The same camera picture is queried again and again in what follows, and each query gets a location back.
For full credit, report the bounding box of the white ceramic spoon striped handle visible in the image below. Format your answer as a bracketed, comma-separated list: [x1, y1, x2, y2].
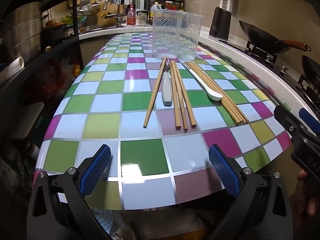
[182, 61, 223, 102]

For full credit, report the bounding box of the white plastic pipe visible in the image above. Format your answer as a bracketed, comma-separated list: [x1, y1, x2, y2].
[0, 56, 25, 87]

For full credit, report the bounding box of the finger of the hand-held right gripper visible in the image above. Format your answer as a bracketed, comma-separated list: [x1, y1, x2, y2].
[299, 107, 320, 139]
[273, 104, 305, 141]

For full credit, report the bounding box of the black gas stove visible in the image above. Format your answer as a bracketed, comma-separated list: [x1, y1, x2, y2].
[219, 39, 320, 110]

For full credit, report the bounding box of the wooden cutting board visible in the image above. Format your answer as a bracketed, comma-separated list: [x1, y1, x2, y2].
[97, 4, 127, 27]

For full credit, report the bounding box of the black electric kettle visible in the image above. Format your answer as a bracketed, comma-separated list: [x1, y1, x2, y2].
[209, 6, 232, 41]

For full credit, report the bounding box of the red dish soap bottle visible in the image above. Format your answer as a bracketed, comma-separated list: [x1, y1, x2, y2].
[126, 3, 137, 26]

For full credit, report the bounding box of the white handled fork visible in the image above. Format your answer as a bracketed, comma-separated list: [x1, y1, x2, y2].
[161, 57, 175, 106]

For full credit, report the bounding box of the wooden chopstick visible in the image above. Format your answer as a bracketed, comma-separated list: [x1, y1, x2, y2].
[172, 60, 188, 131]
[186, 61, 242, 126]
[191, 61, 249, 123]
[143, 56, 167, 128]
[170, 60, 181, 130]
[184, 62, 239, 126]
[174, 61, 197, 127]
[189, 61, 246, 125]

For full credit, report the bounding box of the white plastic jug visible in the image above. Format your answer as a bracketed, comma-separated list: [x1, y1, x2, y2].
[150, 2, 161, 25]

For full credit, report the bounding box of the person's right hand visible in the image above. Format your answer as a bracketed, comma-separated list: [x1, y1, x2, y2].
[290, 169, 320, 230]

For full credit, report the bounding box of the black shelf rack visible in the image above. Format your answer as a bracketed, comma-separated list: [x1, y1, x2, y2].
[0, 0, 103, 143]

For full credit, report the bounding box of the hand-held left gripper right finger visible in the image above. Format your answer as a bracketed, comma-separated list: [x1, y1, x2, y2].
[208, 144, 293, 240]

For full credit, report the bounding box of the clear plastic utensil holder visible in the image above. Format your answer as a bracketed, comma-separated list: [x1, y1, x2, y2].
[151, 9, 205, 60]

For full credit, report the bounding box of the checkered table cover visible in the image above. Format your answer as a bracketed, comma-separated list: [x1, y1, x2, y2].
[32, 32, 294, 210]

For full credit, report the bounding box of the green basin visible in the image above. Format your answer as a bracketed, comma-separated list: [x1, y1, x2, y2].
[66, 15, 88, 24]

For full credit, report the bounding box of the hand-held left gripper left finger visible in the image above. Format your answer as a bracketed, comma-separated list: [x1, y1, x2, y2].
[27, 144, 112, 240]

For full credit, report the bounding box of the black wok orange handle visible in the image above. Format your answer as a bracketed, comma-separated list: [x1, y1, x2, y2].
[239, 20, 312, 55]

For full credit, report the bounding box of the large steel pot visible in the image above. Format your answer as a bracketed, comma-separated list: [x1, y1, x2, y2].
[4, 2, 42, 64]

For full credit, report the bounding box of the metal faucet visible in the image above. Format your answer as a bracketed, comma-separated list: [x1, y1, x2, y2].
[102, 0, 127, 28]

